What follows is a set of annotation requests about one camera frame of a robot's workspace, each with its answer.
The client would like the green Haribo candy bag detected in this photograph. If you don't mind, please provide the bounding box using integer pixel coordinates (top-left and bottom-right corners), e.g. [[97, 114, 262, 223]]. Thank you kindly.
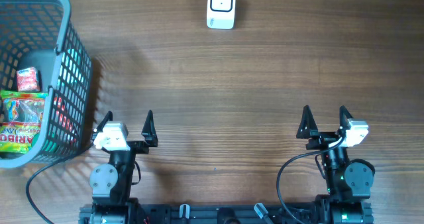
[[1, 90, 48, 154]]

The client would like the grey plastic shopping basket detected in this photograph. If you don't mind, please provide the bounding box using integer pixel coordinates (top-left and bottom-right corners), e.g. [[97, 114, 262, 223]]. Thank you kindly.
[[1, 0, 93, 168]]

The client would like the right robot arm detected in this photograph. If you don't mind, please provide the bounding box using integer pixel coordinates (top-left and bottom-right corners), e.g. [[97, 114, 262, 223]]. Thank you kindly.
[[296, 105, 375, 223]]

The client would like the white barcode scanner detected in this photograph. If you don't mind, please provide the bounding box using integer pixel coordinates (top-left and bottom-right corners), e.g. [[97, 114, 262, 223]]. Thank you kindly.
[[206, 0, 236, 30]]

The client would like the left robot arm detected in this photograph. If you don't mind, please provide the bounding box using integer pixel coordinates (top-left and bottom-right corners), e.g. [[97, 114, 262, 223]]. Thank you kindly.
[[79, 111, 158, 224]]

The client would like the black camera cable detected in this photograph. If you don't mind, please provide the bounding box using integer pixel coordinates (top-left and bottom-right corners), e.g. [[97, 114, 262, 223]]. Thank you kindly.
[[25, 143, 95, 224], [276, 136, 346, 224]]

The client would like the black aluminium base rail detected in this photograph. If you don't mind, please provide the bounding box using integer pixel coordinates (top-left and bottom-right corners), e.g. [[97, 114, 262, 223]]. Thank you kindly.
[[78, 201, 374, 224]]

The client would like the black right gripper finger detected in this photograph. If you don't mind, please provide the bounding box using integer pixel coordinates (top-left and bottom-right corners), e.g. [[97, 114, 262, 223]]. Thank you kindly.
[[339, 105, 353, 129], [296, 105, 319, 139]]

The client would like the black left camera cable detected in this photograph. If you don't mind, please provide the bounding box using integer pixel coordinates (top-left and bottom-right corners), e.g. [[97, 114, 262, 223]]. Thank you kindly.
[[25, 143, 95, 224]]

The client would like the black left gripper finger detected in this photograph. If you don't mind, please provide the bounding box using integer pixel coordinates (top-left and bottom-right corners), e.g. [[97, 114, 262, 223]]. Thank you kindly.
[[95, 111, 113, 132], [141, 110, 158, 147]]

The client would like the red stick packet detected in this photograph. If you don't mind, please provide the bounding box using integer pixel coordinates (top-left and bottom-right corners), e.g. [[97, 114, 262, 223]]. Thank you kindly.
[[54, 96, 76, 145]]

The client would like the black right camera cable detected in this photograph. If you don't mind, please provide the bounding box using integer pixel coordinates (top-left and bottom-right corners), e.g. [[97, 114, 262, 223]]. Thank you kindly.
[[276, 136, 346, 224]]

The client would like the small red tissue pack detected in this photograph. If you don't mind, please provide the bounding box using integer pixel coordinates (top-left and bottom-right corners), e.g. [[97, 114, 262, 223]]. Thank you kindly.
[[17, 67, 40, 92]]

